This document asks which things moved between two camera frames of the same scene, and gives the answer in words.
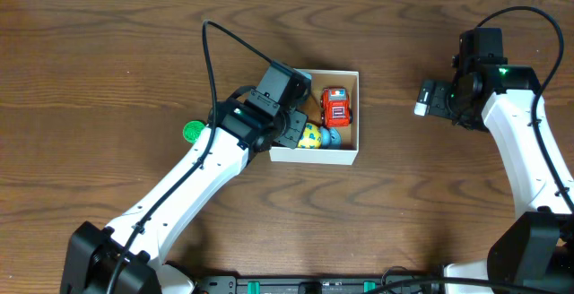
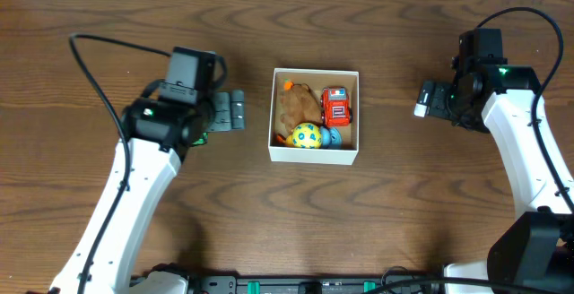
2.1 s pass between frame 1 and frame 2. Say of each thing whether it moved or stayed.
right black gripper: stayed
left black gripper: moved
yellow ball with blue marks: stayed
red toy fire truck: stayed
